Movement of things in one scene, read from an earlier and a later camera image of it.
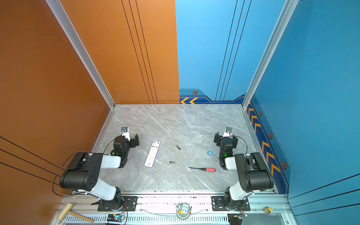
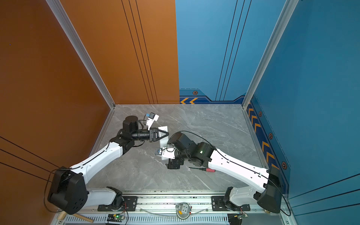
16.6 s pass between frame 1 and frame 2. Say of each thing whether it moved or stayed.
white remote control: moved
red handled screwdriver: stayed
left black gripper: moved
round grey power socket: stayed
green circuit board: stayed
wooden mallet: stayed
